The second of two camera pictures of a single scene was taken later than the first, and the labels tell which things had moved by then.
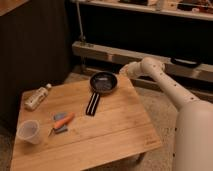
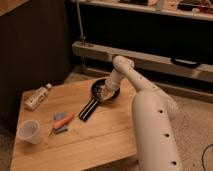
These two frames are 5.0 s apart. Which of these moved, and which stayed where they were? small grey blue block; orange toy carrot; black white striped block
Moved: black white striped block
Stayed: small grey blue block; orange toy carrot
